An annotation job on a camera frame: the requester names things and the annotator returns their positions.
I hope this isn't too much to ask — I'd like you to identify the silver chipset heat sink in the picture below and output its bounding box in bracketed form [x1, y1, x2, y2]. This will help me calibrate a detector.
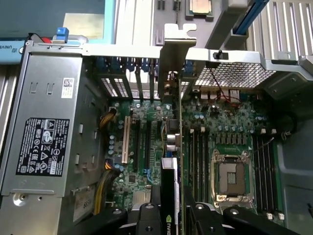
[133, 191, 153, 204]

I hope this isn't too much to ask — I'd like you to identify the CPU socket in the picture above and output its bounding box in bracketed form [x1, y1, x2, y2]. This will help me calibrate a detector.
[212, 146, 256, 204]

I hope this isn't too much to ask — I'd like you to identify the green Dell motherboard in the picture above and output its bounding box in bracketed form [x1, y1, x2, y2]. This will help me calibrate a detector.
[97, 97, 287, 235]

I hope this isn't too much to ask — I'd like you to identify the blue white plug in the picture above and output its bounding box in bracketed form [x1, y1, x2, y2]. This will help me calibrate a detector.
[52, 26, 69, 45]

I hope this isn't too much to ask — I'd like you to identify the socket locking lever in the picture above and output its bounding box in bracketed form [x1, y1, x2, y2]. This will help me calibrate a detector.
[253, 137, 275, 154]

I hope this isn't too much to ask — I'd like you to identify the thin red wire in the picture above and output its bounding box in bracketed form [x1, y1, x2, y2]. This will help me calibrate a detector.
[209, 68, 243, 109]

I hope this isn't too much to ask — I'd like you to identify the open metal PC case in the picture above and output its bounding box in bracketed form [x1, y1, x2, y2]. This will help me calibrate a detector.
[0, 40, 313, 235]

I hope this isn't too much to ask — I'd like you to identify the yellow black wire bundle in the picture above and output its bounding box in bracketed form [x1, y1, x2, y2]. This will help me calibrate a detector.
[93, 159, 124, 217]
[98, 109, 118, 130]

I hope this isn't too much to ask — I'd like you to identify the white expansion slot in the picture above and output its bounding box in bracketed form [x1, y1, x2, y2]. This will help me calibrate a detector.
[121, 115, 131, 165]

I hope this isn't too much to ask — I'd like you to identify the light blue labelled box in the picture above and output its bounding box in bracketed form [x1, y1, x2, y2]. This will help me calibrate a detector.
[0, 40, 26, 66]

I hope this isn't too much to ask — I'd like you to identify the small black case switch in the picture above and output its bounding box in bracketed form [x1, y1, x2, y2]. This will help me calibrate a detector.
[212, 49, 230, 61]

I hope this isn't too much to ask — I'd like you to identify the black looped wire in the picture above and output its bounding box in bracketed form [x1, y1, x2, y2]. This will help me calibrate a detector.
[278, 113, 298, 144]

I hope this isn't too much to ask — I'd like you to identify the short black expansion slot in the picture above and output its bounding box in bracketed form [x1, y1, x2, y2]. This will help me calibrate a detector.
[145, 119, 154, 171]
[133, 117, 142, 170]

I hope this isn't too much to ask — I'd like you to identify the grey plastic parts rack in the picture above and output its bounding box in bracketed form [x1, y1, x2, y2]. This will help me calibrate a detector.
[151, 0, 250, 49]

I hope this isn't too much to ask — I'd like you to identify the silver power supply unit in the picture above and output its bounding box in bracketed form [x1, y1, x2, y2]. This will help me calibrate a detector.
[0, 41, 108, 231]

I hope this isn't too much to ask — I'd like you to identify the CPU with silver lid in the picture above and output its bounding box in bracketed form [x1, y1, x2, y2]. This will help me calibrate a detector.
[185, 0, 215, 17]

